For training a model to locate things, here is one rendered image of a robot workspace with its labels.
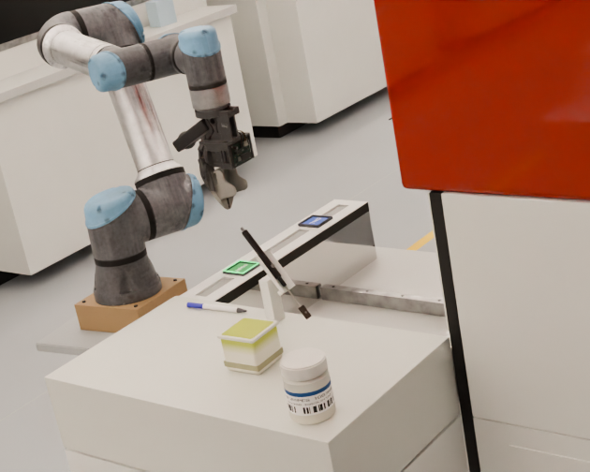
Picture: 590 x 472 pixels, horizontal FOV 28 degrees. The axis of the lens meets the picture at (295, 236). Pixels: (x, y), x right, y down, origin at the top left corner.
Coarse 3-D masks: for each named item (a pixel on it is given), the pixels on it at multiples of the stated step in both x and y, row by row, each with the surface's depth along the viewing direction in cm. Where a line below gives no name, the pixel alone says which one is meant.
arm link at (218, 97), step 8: (216, 88) 223; (224, 88) 224; (192, 96) 224; (200, 96) 223; (208, 96) 223; (216, 96) 223; (224, 96) 224; (192, 104) 226; (200, 104) 224; (208, 104) 223; (216, 104) 224; (224, 104) 224
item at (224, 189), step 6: (216, 174) 231; (222, 174) 230; (216, 180) 232; (222, 180) 230; (216, 186) 232; (222, 186) 231; (228, 186) 230; (216, 192) 232; (222, 192) 232; (228, 192) 231; (234, 192) 230; (216, 198) 233; (222, 198) 233; (222, 204) 234; (228, 204) 235
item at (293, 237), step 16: (320, 208) 267; (336, 208) 266; (352, 208) 263; (272, 240) 253; (288, 240) 252; (304, 240) 249; (256, 256) 246; (256, 272) 237; (192, 288) 235; (208, 288) 235; (224, 288) 232
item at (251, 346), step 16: (240, 320) 198; (256, 320) 197; (272, 320) 196; (224, 336) 193; (240, 336) 192; (256, 336) 191; (272, 336) 194; (224, 352) 195; (240, 352) 193; (256, 352) 191; (272, 352) 195; (240, 368) 194; (256, 368) 192
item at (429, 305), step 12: (324, 288) 252; (336, 288) 250; (348, 288) 249; (360, 288) 248; (336, 300) 251; (348, 300) 249; (360, 300) 247; (372, 300) 245; (384, 300) 243; (396, 300) 241; (408, 300) 239; (420, 300) 237; (432, 300) 236; (420, 312) 238; (432, 312) 236; (444, 312) 234
